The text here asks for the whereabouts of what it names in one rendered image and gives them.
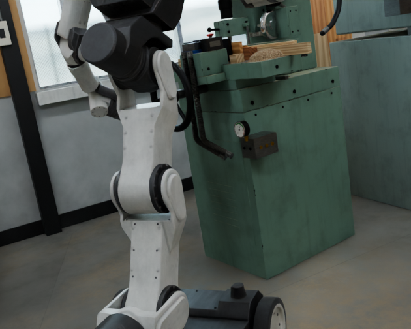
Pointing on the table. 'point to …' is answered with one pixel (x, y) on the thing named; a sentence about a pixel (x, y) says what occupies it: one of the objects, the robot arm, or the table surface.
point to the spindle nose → (224, 6)
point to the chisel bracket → (230, 27)
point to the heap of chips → (265, 55)
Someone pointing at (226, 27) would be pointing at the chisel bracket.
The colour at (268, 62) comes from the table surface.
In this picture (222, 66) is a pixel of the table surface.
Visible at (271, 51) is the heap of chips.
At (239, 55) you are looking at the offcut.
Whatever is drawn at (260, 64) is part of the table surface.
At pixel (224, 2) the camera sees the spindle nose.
